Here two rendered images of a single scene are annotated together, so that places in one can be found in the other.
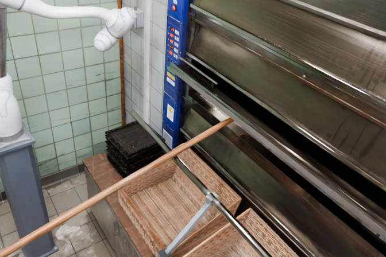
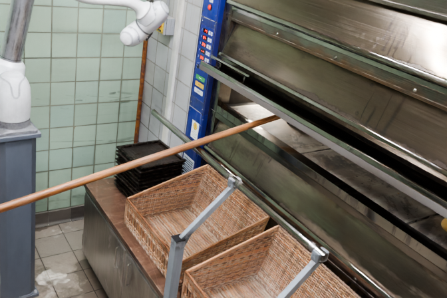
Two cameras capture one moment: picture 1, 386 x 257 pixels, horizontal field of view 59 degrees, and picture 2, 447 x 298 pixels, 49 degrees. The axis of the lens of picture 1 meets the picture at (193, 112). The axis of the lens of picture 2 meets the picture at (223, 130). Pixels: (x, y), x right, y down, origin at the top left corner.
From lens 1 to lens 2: 0.73 m
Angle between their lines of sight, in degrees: 12
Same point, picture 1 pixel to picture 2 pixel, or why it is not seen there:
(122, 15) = (154, 7)
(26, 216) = (11, 233)
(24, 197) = not seen: hidden behind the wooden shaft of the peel
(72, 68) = (84, 80)
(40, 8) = not seen: outside the picture
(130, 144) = not seen: hidden behind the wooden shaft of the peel
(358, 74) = (380, 44)
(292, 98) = (324, 84)
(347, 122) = (374, 97)
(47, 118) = (46, 137)
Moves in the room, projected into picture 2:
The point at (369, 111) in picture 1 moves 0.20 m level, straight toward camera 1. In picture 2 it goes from (392, 80) to (372, 89)
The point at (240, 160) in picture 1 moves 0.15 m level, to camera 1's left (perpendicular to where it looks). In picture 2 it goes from (271, 171) to (239, 165)
